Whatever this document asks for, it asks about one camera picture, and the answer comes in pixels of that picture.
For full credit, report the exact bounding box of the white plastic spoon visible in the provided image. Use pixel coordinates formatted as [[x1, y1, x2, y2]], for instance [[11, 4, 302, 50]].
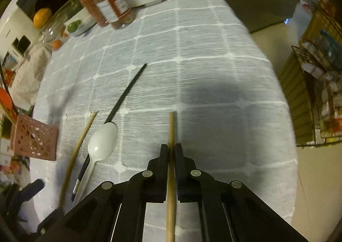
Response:
[[72, 122, 118, 207]]

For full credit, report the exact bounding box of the clear glass jar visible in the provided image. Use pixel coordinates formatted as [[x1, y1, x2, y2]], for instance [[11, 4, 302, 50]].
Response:
[[41, 11, 67, 51]]

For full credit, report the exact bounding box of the grey checked tablecloth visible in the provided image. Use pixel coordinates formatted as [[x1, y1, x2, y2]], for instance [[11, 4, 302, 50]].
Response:
[[30, 0, 297, 241]]

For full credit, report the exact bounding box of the black wire rack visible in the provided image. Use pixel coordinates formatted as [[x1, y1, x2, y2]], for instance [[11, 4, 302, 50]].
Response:
[[279, 0, 341, 147]]

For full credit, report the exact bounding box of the floral cloth draped cabinet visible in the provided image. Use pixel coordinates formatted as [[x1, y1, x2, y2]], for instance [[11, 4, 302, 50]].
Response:
[[9, 42, 52, 110]]

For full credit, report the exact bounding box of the orange citrus fruit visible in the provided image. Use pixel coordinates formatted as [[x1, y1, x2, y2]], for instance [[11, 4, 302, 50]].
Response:
[[33, 8, 52, 29]]

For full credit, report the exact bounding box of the red plastic spoon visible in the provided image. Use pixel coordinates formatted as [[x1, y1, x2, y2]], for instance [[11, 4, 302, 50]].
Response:
[[0, 88, 17, 124]]

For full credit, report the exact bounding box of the short labelled spice jar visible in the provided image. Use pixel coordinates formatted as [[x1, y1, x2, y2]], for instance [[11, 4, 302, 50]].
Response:
[[94, 0, 135, 29]]

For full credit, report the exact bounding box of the bamboo chopstick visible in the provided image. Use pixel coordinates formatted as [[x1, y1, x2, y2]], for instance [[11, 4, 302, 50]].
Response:
[[166, 112, 176, 242], [57, 110, 99, 209]]

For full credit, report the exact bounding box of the pink perforated utensil holder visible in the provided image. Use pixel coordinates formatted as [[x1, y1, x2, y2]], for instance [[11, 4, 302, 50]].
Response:
[[10, 114, 59, 161]]

